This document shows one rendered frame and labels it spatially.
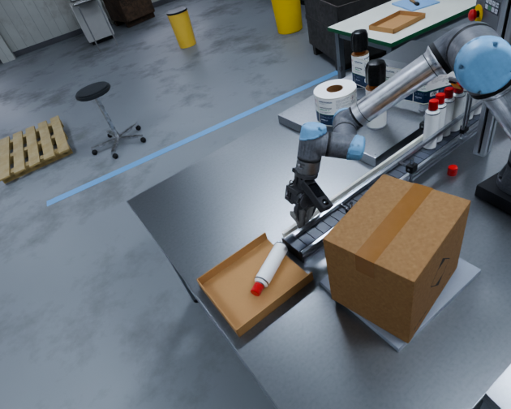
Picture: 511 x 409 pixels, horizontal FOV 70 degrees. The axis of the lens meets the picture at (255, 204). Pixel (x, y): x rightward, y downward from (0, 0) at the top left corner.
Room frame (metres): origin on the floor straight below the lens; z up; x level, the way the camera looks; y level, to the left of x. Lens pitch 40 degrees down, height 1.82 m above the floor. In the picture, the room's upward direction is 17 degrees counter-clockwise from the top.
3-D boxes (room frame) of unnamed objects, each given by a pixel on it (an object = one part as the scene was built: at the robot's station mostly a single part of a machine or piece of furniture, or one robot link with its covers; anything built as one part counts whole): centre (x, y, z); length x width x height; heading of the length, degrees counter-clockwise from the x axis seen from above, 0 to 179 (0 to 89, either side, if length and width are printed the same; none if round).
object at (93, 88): (3.87, 1.29, 0.33); 0.63 x 0.60 x 0.67; 13
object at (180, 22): (6.94, 0.34, 0.29); 0.37 x 0.36 x 0.57; 15
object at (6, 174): (4.36, 2.40, 0.05); 1.25 x 0.82 x 0.11; 17
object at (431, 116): (1.16, -0.75, 0.98); 0.05 x 0.05 x 0.20
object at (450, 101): (1.21, -0.84, 0.98); 0.05 x 0.05 x 0.20
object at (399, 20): (2.80, -1.43, 0.82); 0.34 x 0.24 x 0.04; 112
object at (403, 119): (1.66, -0.76, 0.86); 0.80 x 0.67 x 0.05; 115
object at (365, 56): (1.82, -0.74, 1.04); 0.09 x 0.09 x 0.29
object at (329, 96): (1.61, -0.52, 0.95); 0.20 x 0.20 x 0.14
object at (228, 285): (0.79, 0.08, 0.85); 0.30 x 0.26 x 0.04; 115
